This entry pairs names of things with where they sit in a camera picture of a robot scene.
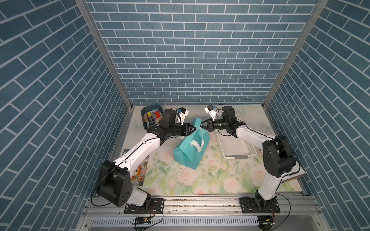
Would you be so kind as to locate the white perforated plastic basket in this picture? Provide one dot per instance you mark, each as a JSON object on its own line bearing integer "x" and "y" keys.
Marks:
{"x": 233, "y": 148}

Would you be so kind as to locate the teal insulated delivery bag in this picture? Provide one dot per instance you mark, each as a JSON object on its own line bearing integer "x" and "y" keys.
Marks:
{"x": 190, "y": 150}

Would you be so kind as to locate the dark teal storage bin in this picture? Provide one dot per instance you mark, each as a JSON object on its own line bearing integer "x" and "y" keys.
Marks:
{"x": 148, "y": 116}

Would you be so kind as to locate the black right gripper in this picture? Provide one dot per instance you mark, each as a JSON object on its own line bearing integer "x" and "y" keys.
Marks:
{"x": 209, "y": 125}

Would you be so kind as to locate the small green circuit board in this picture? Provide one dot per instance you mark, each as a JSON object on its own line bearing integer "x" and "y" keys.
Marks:
{"x": 142, "y": 221}

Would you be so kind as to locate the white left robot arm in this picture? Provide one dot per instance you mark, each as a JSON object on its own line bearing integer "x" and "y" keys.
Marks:
{"x": 114, "y": 178}

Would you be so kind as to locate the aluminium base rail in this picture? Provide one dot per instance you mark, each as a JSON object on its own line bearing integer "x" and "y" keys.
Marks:
{"x": 217, "y": 205}

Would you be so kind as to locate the colourful illustrated children's book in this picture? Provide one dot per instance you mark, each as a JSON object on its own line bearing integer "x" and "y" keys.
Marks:
{"x": 138, "y": 176}

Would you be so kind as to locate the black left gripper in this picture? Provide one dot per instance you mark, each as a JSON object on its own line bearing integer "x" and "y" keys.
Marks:
{"x": 186, "y": 129}

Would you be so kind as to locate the floral table mat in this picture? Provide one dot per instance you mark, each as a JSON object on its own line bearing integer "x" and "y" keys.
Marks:
{"x": 214, "y": 174}

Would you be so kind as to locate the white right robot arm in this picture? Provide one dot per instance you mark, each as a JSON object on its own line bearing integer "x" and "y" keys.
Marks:
{"x": 278, "y": 159}

